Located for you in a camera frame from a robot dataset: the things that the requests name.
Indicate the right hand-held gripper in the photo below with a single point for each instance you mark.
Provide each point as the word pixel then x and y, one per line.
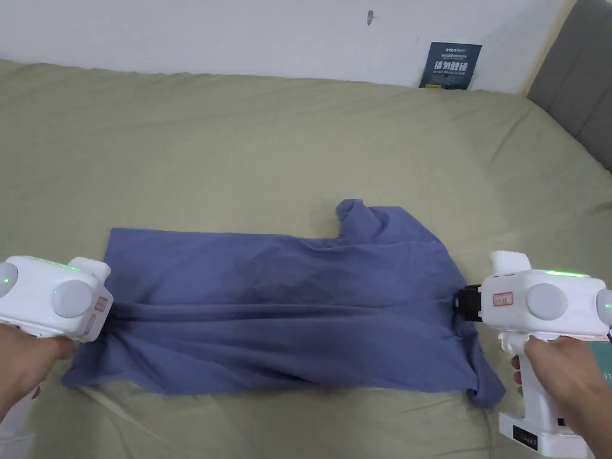
pixel 530 306

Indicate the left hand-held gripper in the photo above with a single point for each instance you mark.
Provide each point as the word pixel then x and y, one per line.
pixel 52 299

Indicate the blue shirt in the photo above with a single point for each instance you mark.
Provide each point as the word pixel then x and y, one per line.
pixel 282 301

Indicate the person's left hand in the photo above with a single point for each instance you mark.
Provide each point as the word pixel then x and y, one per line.
pixel 26 361

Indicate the person's right hand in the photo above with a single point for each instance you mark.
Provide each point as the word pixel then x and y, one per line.
pixel 569 377

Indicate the teal and white box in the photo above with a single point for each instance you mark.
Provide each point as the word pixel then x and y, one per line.
pixel 600 356

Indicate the bed with pale green sheet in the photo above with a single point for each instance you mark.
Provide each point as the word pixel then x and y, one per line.
pixel 215 143

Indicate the grey padded headboard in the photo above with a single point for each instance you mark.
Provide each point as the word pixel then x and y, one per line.
pixel 571 71

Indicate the dark teal printed card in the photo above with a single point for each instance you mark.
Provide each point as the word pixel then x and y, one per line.
pixel 450 66

